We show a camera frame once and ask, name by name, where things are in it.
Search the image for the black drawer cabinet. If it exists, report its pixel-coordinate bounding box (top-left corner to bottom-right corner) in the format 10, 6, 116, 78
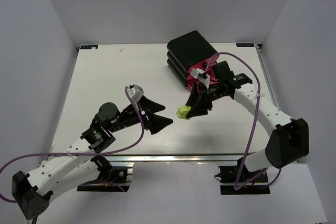
167, 30, 217, 89

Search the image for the pale yellow lego brick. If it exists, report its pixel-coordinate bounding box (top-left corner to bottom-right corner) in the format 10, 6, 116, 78
176, 105, 191, 120

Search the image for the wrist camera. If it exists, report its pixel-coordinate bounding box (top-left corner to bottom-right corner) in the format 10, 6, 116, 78
125, 85, 144, 103
190, 68, 211, 89

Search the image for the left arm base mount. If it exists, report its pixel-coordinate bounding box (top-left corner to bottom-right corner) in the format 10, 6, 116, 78
77, 156, 133, 193

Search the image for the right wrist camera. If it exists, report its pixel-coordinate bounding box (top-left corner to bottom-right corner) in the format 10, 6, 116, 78
190, 68, 211, 89

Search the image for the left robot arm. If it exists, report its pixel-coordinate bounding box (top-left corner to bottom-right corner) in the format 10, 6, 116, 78
12, 96, 173, 221

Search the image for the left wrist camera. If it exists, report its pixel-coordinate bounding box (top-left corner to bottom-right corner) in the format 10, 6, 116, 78
125, 85, 144, 103

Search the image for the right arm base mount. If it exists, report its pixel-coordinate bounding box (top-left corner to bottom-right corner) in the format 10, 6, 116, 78
214, 163, 271, 196

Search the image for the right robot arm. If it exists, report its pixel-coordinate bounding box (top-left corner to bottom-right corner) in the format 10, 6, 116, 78
182, 61, 309, 173

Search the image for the pink drawer with black knob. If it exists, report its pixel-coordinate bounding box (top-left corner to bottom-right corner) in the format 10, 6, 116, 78
187, 56, 218, 73

